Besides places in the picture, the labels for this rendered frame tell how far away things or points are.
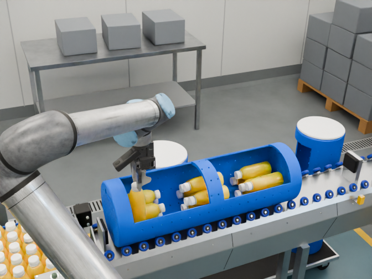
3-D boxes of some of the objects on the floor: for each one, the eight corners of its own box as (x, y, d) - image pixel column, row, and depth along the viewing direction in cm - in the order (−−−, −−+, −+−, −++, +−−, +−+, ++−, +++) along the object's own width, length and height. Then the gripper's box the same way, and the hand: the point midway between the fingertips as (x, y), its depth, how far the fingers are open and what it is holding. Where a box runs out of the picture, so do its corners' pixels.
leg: (283, 309, 296) (296, 230, 265) (274, 311, 294) (287, 233, 263) (277, 301, 300) (290, 224, 269) (269, 304, 298) (281, 226, 267)
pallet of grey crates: (422, 121, 518) (455, 11, 459) (364, 134, 491) (391, 19, 431) (349, 80, 614) (368, -15, 554) (296, 89, 586) (311, -10, 526)
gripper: (157, 146, 181) (158, 192, 192) (146, 132, 190) (148, 177, 201) (135, 150, 178) (137, 197, 188) (126, 136, 187) (128, 181, 198)
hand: (136, 185), depth 193 cm, fingers closed on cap, 4 cm apart
